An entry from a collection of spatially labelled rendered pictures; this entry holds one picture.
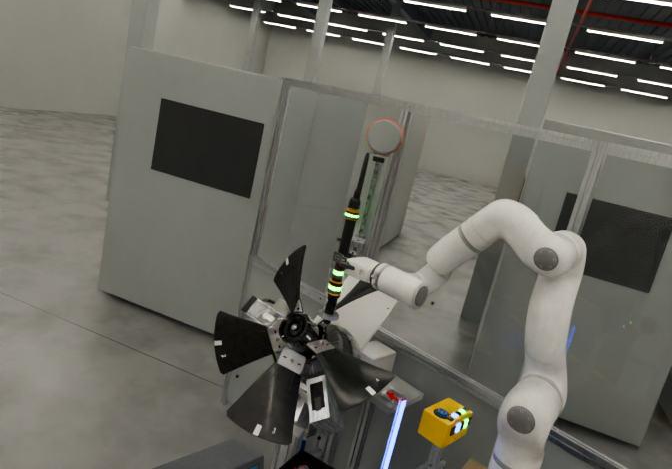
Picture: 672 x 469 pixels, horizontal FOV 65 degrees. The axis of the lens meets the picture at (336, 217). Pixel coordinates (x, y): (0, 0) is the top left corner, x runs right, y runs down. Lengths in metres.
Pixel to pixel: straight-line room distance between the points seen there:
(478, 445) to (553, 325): 1.12
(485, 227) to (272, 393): 0.88
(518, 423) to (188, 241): 3.25
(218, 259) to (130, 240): 0.82
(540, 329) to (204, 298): 3.22
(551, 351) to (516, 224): 0.32
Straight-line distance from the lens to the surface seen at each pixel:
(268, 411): 1.81
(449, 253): 1.44
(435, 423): 1.88
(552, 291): 1.40
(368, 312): 2.09
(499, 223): 1.38
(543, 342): 1.40
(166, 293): 4.46
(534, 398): 1.40
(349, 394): 1.68
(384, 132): 2.33
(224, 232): 4.05
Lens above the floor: 1.97
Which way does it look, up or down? 12 degrees down
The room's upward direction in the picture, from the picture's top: 13 degrees clockwise
